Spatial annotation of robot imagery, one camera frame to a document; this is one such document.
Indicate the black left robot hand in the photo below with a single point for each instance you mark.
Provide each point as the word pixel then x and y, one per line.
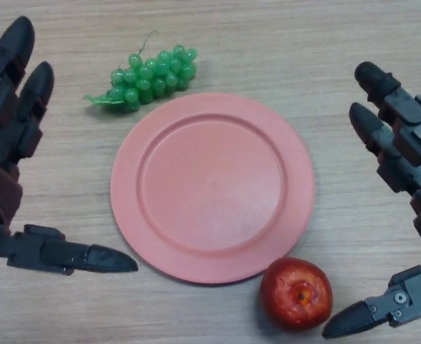
pixel 2 193

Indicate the green grape bunch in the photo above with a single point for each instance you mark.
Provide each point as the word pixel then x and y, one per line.
pixel 152 75

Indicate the red apple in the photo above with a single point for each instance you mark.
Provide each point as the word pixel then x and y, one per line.
pixel 289 286

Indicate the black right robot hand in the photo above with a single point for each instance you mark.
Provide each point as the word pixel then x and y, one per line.
pixel 414 132

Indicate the pink round plate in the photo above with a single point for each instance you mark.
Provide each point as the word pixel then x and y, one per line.
pixel 210 186

